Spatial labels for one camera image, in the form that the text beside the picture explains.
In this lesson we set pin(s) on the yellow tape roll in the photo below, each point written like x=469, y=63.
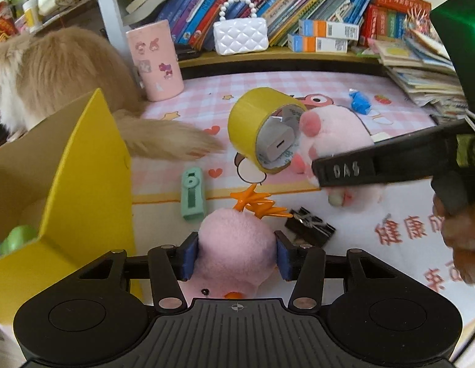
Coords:
x=245, y=115

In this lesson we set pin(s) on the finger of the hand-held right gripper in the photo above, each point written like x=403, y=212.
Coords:
x=343, y=170

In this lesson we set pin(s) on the row of colourful books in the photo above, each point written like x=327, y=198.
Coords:
x=237, y=7

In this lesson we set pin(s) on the pile of booklets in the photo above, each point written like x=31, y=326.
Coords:
x=421, y=73

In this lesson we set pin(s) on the green ball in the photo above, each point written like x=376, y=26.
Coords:
x=17, y=237

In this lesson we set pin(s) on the white and yellow cup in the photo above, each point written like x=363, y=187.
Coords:
x=32, y=15

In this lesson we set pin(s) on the red dictionary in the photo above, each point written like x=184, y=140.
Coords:
x=402, y=0

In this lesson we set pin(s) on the white charger plug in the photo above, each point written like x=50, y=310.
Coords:
x=277, y=138

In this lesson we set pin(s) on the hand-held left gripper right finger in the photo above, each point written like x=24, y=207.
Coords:
x=284, y=259

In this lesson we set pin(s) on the orange and blue carton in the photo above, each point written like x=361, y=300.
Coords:
x=318, y=44
x=329, y=29

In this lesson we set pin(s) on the wooden bookshelf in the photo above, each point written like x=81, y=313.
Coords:
x=283, y=59

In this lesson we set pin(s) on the green stapler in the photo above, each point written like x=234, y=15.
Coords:
x=192, y=193

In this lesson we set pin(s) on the orange and white cat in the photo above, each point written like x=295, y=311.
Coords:
x=61, y=76

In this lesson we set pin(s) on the colourful paper craft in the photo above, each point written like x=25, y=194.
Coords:
x=419, y=21

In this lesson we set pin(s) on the black binder clips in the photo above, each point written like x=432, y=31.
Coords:
x=308, y=224

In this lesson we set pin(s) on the pink chick plush toy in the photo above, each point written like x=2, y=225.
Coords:
x=233, y=237

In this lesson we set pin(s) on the red festive decoration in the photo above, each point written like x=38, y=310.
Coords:
x=3, y=27

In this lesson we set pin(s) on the yellow cardboard box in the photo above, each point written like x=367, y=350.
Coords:
x=84, y=184

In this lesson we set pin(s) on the blue candy wrapper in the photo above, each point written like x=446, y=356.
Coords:
x=359, y=101

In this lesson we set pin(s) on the pink pig plush toy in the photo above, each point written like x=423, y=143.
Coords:
x=337, y=134

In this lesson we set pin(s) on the person's right hand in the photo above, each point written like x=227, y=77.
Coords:
x=462, y=237

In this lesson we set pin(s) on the pink sticker-covered cylinder container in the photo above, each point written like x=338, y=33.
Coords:
x=155, y=61

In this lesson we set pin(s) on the pink printed desk mat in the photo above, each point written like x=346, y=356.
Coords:
x=375, y=245

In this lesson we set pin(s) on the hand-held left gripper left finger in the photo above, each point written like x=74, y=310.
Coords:
x=189, y=257

